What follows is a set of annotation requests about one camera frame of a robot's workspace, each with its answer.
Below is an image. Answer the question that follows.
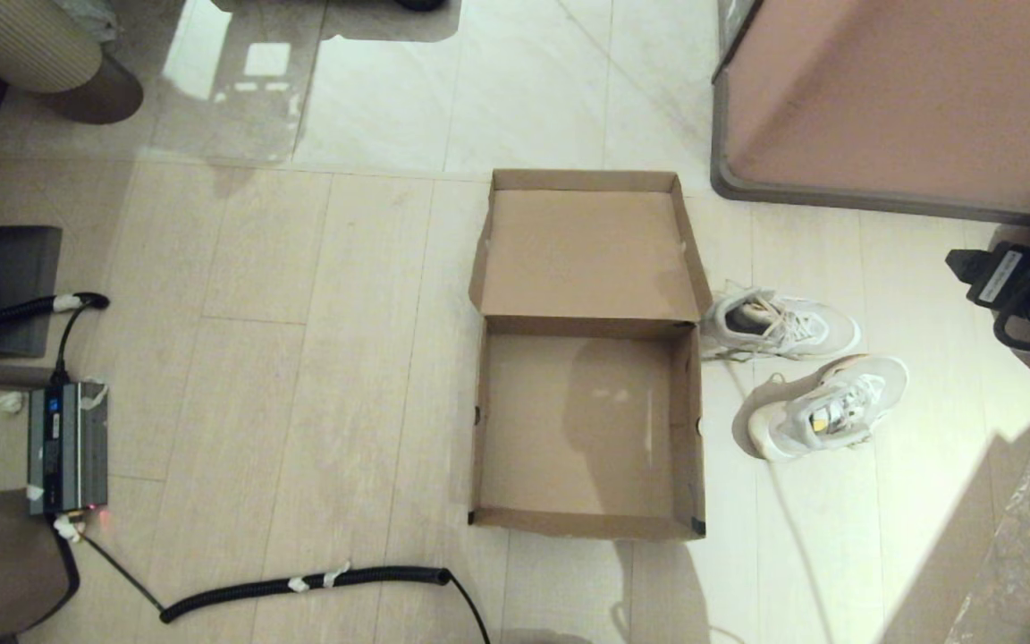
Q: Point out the pink upholstered furniture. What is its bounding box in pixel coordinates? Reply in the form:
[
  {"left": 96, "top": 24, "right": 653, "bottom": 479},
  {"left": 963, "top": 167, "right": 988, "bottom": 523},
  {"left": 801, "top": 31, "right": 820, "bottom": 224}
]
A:
[{"left": 712, "top": 0, "right": 1030, "bottom": 232}]

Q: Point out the white mesh sneaker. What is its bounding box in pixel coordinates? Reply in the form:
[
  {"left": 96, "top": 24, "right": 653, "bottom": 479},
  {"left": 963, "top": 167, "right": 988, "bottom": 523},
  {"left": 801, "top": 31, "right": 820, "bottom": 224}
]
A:
[
  {"left": 731, "top": 354, "right": 910, "bottom": 462},
  {"left": 700, "top": 284, "right": 863, "bottom": 362}
]

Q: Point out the grey power inverter box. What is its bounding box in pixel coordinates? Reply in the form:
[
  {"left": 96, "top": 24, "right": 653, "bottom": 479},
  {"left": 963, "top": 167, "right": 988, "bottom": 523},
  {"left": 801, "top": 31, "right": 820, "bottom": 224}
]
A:
[{"left": 26, "top": 380, "right": 111, "bottom": 518}]

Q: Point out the black coiled power cable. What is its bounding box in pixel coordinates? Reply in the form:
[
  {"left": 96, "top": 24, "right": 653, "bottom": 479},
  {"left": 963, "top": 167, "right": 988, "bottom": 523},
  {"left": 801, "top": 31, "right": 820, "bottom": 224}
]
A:
[{"left": 0, "top": 291, "right": 110, "bottom": 386}]

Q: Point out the brown cardboard shoe box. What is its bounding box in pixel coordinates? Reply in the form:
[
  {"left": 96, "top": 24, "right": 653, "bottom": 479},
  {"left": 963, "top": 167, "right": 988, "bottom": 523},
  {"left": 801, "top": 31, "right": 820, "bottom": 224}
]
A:
[{"left": 468, "top": 168, "right": 714, "bottom": 542}]

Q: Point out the black coiled cable with tape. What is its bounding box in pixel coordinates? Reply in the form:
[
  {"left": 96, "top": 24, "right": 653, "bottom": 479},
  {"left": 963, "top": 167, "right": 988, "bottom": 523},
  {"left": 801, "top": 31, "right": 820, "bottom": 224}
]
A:
[{"left": 50, "top": 512, "right": 491, "bottom": 644}]

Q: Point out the crumpled grey plastic sheet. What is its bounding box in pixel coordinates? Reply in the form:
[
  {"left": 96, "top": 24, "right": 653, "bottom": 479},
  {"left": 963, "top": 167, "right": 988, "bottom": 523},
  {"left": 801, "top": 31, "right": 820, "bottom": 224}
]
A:
[{"left": 52, "top": 0, "right": 119, "bottom": 42}]

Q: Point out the beige ribbed ottoman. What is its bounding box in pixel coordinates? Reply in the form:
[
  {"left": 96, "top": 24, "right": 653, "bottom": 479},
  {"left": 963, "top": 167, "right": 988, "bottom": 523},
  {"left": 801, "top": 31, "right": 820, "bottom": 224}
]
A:
[{"left": 0, "top": 0, "right": 144, "bottom": 124}]

